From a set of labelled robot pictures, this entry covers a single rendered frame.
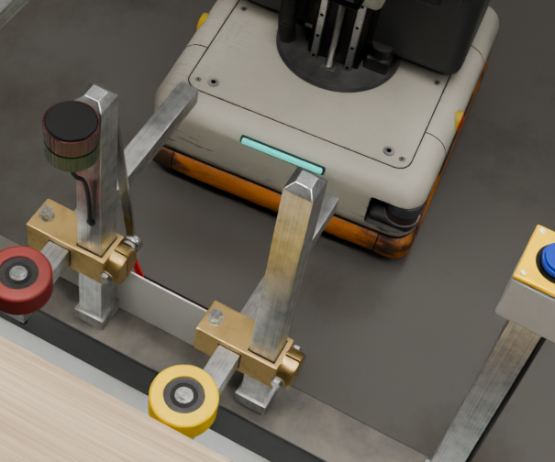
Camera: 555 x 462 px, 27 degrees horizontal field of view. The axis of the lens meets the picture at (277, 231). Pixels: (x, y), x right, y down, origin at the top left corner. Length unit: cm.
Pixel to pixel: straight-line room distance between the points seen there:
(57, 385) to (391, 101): 135
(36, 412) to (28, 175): 138
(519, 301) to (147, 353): 63
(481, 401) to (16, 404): 51
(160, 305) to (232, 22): 116
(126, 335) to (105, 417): 30
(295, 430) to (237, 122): 101
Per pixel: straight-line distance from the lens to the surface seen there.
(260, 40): 256
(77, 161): 123
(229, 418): 155
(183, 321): 154
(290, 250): 123
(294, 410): 155
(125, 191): 145
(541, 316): 111
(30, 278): 139
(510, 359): 122
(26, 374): 133
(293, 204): 117
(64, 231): 147
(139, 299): 156
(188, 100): 163
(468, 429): 135
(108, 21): 297
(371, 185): 236
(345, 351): 243
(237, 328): 145
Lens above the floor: 207
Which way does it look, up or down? 54 degrees down
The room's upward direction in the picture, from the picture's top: 12 degrees clockwise
